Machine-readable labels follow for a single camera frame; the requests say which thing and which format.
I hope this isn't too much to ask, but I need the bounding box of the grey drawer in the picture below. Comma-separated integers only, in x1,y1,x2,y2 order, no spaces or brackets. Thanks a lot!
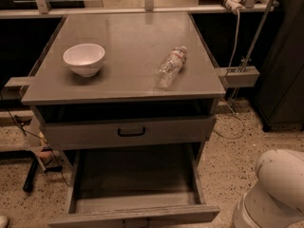
41,116,215,150
48,144,219,228

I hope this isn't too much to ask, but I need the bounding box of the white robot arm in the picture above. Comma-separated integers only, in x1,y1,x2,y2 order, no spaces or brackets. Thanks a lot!
233,149,304,228

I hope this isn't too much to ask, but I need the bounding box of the grey drawer cabinet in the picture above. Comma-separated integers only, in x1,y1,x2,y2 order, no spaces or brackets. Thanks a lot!
20,11,226,163

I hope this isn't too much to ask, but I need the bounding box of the grey top drawer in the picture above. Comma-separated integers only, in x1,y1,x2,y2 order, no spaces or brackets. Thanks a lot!
41,116,215,150

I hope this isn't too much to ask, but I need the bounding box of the clear plastic water bottle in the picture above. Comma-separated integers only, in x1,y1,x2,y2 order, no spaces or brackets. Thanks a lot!
155,46,187,88

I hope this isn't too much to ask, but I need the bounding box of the white bowl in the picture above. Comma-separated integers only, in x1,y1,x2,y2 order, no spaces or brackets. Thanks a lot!
63,44,105,77

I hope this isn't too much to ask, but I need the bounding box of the dark cabinet on right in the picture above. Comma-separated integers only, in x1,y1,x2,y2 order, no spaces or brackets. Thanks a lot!
253,0,304,132

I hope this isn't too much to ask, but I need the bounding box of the black floor stand leg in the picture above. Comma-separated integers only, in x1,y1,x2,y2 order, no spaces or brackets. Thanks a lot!
23,158,38,193

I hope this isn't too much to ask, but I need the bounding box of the metal diagonal rod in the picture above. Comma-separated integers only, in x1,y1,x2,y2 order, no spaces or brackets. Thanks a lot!
238,0,275,72

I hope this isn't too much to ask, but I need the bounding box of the grey metal bracket block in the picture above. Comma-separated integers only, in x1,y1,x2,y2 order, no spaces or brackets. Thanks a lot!
216,66,259,88

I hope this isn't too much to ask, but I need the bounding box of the black cable on floor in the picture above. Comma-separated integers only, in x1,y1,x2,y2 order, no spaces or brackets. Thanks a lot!
0,92,70,187

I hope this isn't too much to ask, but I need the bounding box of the white power cable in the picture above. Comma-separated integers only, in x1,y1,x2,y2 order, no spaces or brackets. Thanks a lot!
214,9,247,141

